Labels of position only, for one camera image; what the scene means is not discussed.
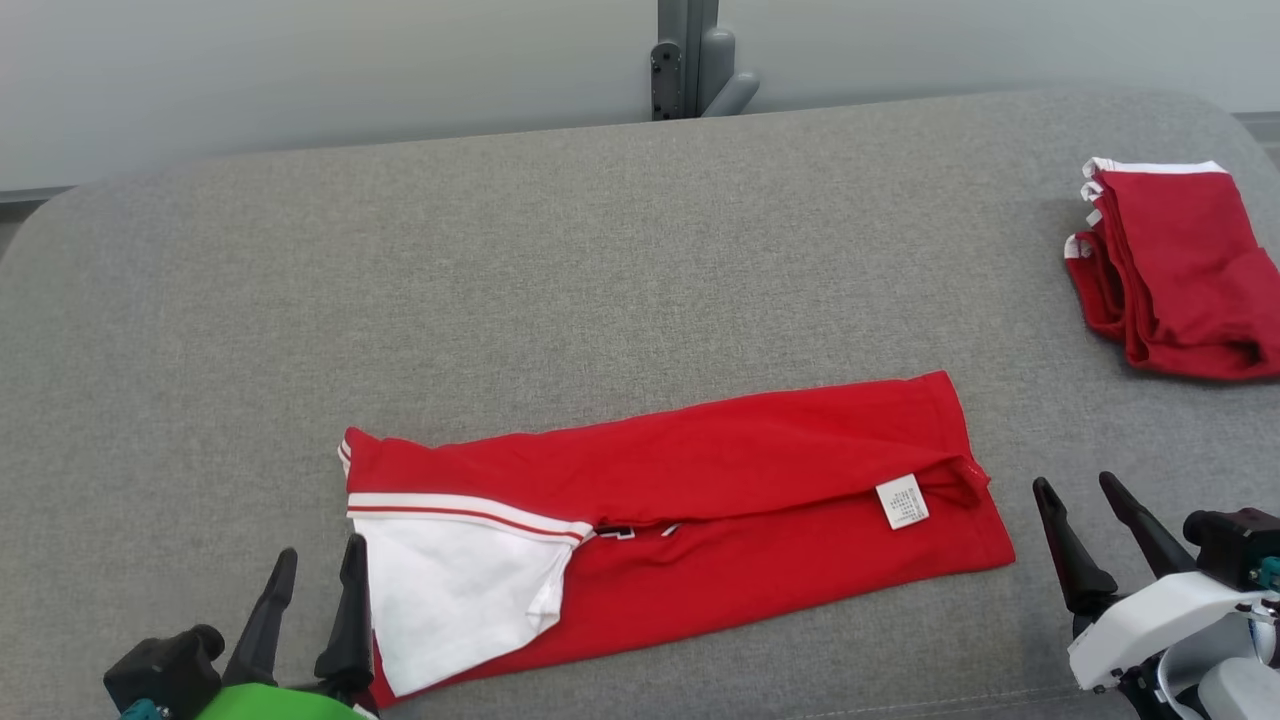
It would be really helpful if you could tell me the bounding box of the red white Bulls jersey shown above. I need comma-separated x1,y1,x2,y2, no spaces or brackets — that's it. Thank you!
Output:
338,370,1018,709
1063,157,1280,382

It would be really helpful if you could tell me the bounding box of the grey metal post bracket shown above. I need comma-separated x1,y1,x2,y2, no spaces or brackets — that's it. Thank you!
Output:
650,0,721,122

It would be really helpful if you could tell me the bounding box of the grey rounded post bracket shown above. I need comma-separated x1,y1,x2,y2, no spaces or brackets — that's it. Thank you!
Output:
698,27,761,118

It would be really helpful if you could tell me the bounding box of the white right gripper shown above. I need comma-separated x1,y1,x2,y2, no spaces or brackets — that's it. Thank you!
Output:
1032,471,1266,693

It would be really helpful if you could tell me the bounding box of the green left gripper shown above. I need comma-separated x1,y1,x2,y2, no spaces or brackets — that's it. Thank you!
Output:
195,533,376,720

